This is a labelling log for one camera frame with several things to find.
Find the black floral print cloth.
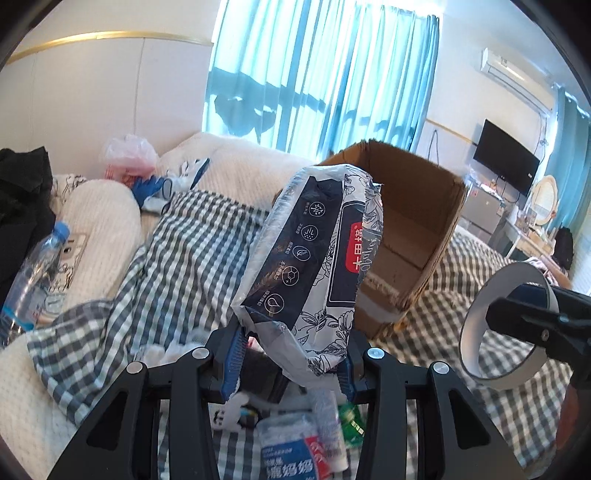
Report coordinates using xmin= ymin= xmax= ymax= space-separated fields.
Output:
xmin=28 ymin=174 xmax=90 ymax=324

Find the white knit pillow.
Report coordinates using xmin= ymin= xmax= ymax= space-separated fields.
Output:
xmin=0 ymin=178 xmax=145 ymax=476

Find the narrow blue curtain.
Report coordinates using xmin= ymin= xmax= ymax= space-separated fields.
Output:
xmin=551 ymin=83 xmax=591 ymax=217

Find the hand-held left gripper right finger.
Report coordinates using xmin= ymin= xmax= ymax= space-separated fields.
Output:
xmin=335 ymin=332 xmax=539 ymax=480

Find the white toothpaste tube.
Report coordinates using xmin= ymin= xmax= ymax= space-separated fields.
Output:
xmin=307 ymin=388 xmax=352 ymax=472

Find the grey cabinet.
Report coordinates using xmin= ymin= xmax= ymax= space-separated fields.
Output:
xmin=462 ymin=189 xmax=509 ymax=245

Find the blue label clear packet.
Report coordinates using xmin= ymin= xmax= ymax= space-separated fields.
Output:
xmin=256 ymin=413 xmax=324 ymax=480

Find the white knit blanket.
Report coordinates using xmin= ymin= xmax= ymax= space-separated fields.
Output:
xmin=157 ymin=131 xmax=319 ymax=204

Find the black plastic cup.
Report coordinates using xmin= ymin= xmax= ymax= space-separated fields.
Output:
xmin=240 ymin=348 xmax=289 ymax=404

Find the white air conditioner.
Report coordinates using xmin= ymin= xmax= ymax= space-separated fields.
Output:
xmin=480 ymin=47 xmax=555 ymax=112

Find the grey checkered blanket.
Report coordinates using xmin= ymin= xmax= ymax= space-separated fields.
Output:
xmin=25 ymin=189 xmax=573 ymax=480

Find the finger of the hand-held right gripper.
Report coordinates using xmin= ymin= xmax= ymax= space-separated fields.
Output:
xmin=487 ymin=298 xmax=591 ymax=370
xmin=512 ymin=282 xmax=591 ymax=319

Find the pink plastic bag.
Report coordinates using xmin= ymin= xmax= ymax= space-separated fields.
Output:
xmin=102 ymin=134 xmax=158 ymax=185

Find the black clothing pile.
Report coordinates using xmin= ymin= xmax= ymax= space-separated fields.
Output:
xmin=0 ymin=147 xmax=58 ymax=296

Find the blue and white cloth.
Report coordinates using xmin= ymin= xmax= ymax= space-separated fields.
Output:
xmin=131 ymin=158 xmax=211 ymax=213

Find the brown cardboard box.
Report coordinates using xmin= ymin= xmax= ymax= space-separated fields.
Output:
xmin=272 ymin=141 xmax=468 ymax=340

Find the black bag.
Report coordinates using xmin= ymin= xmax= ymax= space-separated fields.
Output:
xmin=551 ymin=226 xmax=575 ymax=273

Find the clear plastic water bottle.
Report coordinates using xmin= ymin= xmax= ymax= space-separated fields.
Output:
xmin=0 ymin=222 xmax=72 ymax=347

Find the white dressing table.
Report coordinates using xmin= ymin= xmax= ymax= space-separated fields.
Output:
xmin=501 ymin=215 xmax=557 ymax=261

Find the green packet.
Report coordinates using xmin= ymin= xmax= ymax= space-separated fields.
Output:
xmin=337 ymin=401 xmax=368 ymax=450

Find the black floral wet wipes pack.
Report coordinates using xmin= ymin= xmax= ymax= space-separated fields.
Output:
xmin=231 ymin=164 xmax=386 ymax=386

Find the black flat television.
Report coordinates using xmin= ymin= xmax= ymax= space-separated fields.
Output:
xmin=473 ymin=119 xmax=541 ymax=197

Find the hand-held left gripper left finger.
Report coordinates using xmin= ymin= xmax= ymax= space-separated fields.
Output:
xmin=46 ymin=325 xmax=247 ymax=480

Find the oval table mirror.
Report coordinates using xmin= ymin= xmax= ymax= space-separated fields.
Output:
xmin=526 ymin=175 xmax=558 ymax=227

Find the white ring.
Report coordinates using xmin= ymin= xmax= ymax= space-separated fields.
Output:
xmin=459 ymin=262 xmax=561 ymax=391

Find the blue window curtain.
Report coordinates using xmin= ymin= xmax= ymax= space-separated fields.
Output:
xmin=203 ymin=0 xmax=439 ymax=155

